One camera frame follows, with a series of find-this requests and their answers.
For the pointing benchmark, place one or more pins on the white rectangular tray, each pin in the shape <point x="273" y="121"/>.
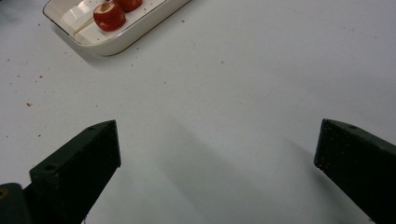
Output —
<point x="130" y="34"/>

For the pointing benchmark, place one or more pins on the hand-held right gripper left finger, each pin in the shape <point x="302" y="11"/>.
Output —
<point x="77" y="168"/>

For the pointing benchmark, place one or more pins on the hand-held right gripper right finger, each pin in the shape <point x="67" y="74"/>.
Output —
<point x="358" y="165"/>

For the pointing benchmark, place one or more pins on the thin wooden skewer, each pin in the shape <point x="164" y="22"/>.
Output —
<point x="82" y="28"/>

